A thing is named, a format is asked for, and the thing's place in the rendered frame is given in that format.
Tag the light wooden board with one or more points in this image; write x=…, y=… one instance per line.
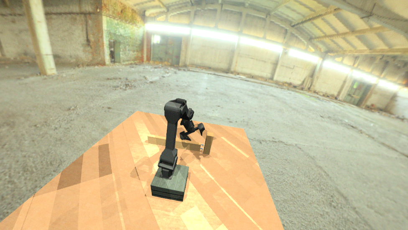
x=183, y=144

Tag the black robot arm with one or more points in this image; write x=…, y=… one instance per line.
x=174, y=110

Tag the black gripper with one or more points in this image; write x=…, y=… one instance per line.
x=190, y=130

